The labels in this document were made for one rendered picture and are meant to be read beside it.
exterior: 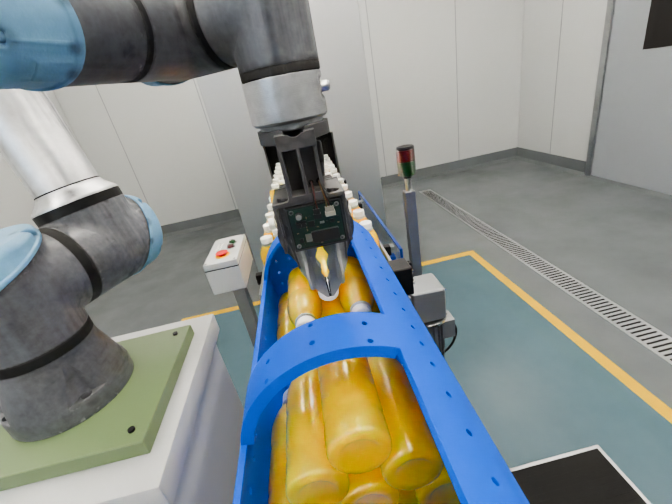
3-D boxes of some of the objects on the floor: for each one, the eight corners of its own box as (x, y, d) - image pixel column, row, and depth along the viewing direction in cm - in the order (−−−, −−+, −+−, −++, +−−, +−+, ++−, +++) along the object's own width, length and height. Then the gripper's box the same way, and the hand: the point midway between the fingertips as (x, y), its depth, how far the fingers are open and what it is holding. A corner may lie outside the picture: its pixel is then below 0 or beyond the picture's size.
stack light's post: (426, 404, 170) (405, 193, 123) (423, 398, 174) (401, 190, 127) (433, 402, 170) (415, 190, 123) (430, 396, 174) (412, 188, 127)
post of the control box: (299, 470, 152) (228, 280, 109) (299, 462, 156) (230, 274, 113) (308, 468, 152) (240, 277, 109) (307, 460, 156) (242, 271, 113)
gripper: (241, 140, 29) (297, 333, 38) (344, 119, 30) (375, 316, 39) (251, 130, 37) (296, 293, 46) (332, 114, 37) (361, 279, 46)
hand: (328, 284), depth 44 cm, fingers closed
